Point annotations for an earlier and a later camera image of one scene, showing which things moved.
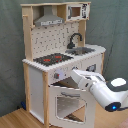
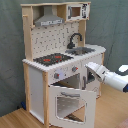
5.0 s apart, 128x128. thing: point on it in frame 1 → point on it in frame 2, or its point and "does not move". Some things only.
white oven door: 71,107 does not move
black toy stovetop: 53,58 does not move
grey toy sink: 79,51 does not move
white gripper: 85,79 → 98,69
